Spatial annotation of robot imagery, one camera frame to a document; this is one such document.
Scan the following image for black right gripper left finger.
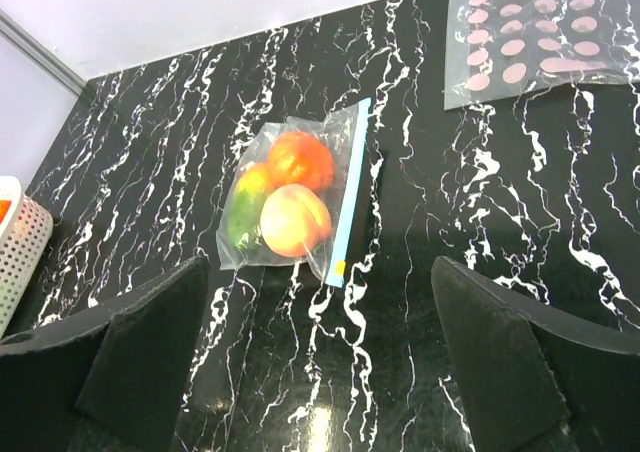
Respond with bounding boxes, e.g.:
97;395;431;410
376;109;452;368
1;257;209;451

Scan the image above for clear zip bag blue zipper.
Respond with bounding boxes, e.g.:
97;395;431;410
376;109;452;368
216;98;372;287

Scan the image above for orange pumpkin toy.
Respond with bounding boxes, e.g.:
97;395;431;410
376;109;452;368
267;130;334;192

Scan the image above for white plastic basket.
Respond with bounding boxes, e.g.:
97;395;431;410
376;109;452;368
1;176;53;336

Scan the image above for green orange mango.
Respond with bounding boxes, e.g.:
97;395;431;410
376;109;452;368
227;162;275;252

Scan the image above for peach toy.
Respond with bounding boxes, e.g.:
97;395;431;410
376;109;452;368
260;184;332;258

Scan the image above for clear bags pink dots stack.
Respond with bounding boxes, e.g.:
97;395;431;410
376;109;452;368
443;0;639;110

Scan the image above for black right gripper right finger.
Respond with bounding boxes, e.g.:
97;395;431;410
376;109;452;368
431;256;639;451

